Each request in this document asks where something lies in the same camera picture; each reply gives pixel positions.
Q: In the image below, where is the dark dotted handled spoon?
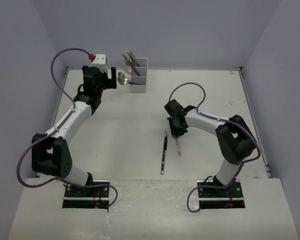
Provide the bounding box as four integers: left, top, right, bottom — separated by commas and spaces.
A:
117, 72, 140, 86

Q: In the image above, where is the dark dotted handled knife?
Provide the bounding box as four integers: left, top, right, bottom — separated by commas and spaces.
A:
160, 131, 168, 175

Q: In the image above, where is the pink handled spoon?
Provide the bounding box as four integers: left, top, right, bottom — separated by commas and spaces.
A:
174, 138, 182, 156

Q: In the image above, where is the teal handled knife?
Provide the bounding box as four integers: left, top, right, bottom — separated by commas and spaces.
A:
121, 54, 140, 76

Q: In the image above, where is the teal handled fork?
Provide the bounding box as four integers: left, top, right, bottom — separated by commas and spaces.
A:
125, 50, 140, 67

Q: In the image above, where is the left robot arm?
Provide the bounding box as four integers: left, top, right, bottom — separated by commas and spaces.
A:
31, 65, 117, 197

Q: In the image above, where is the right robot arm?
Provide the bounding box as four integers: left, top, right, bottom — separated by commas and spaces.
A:
110, 70, 257, 197

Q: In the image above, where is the white three-compartment utensil holder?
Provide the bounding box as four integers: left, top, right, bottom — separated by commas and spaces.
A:
130, 58, 148, 93

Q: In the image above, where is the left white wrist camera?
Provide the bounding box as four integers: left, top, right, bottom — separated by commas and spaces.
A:
88, 53, 107, 73

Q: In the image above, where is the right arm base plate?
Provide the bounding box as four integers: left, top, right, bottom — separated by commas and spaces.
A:
197, 177, 246, 210

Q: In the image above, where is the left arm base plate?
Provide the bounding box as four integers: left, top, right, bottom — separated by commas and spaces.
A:
62, 180, 110, 210

